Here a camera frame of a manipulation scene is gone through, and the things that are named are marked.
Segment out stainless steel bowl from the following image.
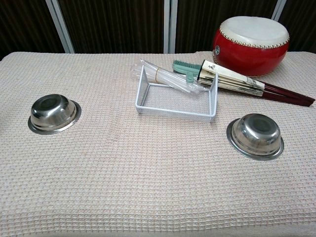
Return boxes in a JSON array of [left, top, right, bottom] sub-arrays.
[[226, 113, 285, 161], [27, 94, 82, 135]]

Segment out bundle of clear plastic tubes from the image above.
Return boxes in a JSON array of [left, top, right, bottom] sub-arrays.
[[130, 58, 208, 99]]

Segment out green plastic brush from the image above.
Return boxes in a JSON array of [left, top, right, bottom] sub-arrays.
[[172, 59, 203, 83]]

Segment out beige waffle weave tablecloth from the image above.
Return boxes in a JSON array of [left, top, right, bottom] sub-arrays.
[[0, 51, 316, 237]]

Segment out folded paper fan dark ribs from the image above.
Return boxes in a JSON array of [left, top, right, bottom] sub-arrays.
[[195, 59, 316, 108]]

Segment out red drum with white skin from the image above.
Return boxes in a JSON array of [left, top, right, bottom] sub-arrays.
[[212, 16, 290, 77]]

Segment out white wire mesh basket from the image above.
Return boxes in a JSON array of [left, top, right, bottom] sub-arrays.
[[134, 64, 219, 124]]

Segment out white aluminium frame post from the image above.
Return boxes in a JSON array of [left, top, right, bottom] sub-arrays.
[[163, 0, 176, 54], [270, 0, 287, 21], [45, 0, 76, 54]]

